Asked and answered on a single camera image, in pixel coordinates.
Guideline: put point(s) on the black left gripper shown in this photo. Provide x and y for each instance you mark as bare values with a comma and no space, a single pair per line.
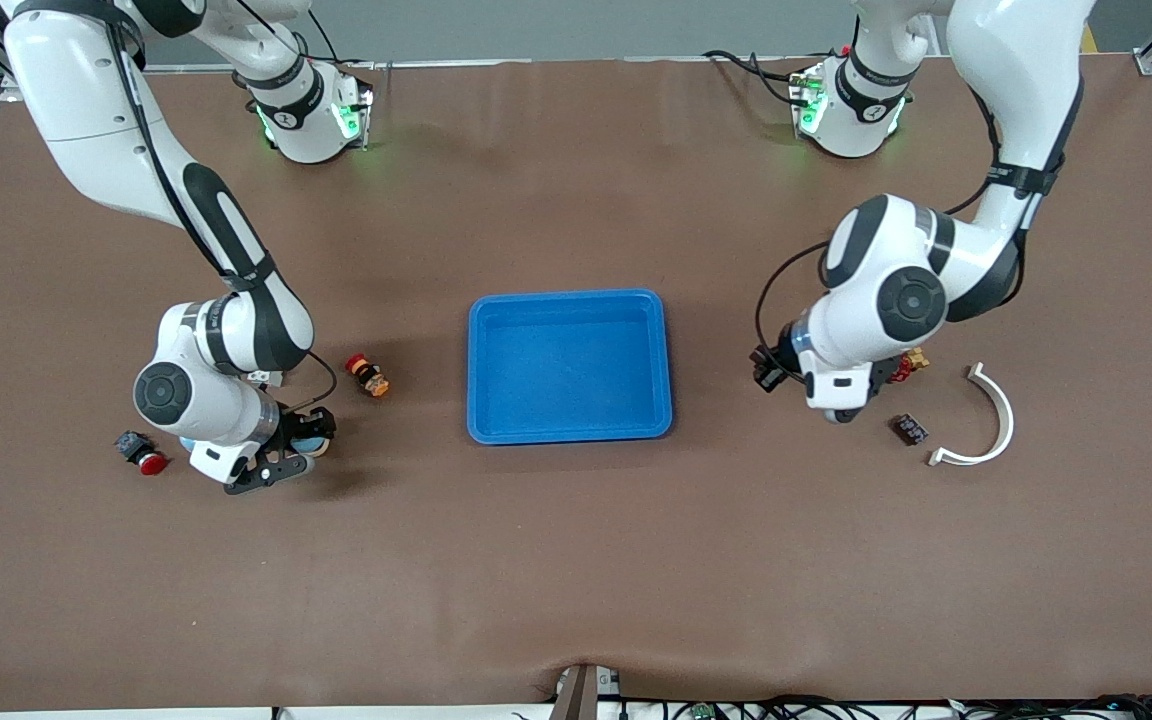
769,369

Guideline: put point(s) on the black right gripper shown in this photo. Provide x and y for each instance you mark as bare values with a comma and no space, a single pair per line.
301,428

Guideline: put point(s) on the blue desk bell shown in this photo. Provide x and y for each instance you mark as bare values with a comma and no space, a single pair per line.
311,447
188,442

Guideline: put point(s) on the small black electronic component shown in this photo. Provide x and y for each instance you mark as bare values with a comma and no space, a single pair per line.
909,430

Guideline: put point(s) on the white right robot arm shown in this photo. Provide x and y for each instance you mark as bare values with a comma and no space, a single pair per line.
86,110

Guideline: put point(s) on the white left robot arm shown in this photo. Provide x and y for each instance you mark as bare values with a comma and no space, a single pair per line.
1016,80

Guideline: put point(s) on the blue plastic tray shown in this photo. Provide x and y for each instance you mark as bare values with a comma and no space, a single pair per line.
566,370

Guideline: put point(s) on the red mushroom push button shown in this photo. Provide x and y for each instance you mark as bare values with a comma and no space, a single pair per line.
141,452

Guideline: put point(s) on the orange red emergency stop switch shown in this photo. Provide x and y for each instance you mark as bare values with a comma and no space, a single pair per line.
368,376

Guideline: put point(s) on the white curved plastic bracket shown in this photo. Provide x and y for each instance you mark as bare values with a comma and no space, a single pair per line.
1008,420

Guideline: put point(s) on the metal table edge bracket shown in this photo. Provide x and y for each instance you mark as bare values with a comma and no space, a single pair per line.
581,695

